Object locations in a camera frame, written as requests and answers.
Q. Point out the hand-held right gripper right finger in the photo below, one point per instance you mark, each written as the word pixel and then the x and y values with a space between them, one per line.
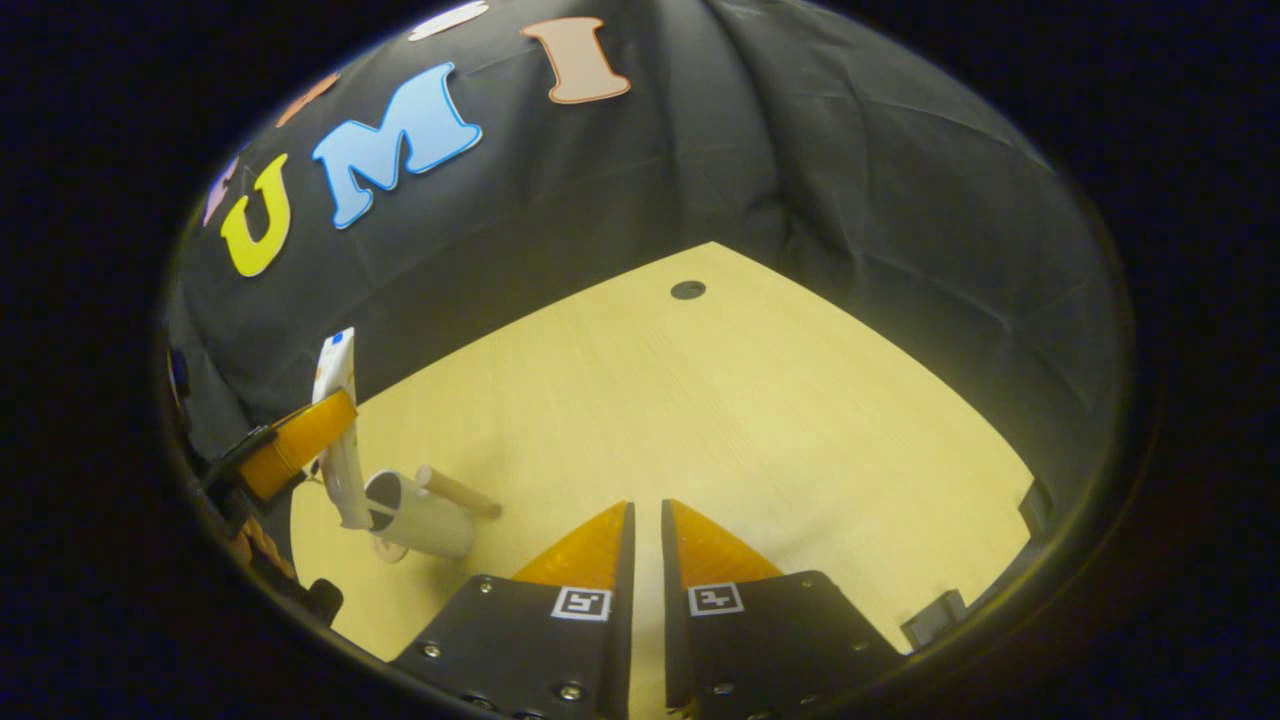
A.
pixel 672 600

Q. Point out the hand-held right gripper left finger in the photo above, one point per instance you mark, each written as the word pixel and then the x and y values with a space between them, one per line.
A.
pixel 622 600

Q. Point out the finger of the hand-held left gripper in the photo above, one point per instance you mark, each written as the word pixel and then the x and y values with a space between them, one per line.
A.
pixel 295 445

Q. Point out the white toothpaste tube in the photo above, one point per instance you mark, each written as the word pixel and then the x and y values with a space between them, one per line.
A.
pixel 335 370

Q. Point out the wooden desktop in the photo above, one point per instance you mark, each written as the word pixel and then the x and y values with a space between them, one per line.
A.
pixel 750 420

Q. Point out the dark boxy object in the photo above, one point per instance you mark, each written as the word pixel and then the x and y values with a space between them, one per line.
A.
pixel 932 618
pixel 1035 505

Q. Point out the black backdrop cloth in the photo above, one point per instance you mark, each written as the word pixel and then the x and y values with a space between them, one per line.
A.
pixel 850 200

